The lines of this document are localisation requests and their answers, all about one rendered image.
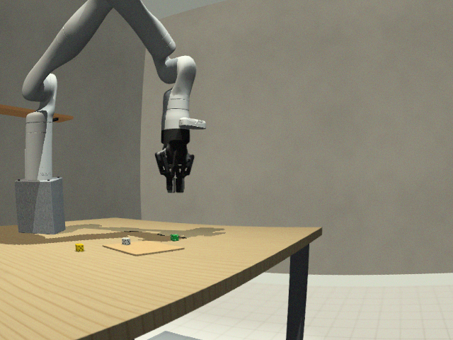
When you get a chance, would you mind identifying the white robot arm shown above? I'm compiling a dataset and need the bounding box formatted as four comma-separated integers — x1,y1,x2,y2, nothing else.
22,0,206,181

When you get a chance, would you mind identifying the tan square mat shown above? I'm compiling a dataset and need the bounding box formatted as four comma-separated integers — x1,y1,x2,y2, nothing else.
103,241,185,256

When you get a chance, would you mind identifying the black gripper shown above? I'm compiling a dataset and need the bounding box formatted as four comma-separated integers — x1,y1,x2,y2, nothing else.
155,129,194,193

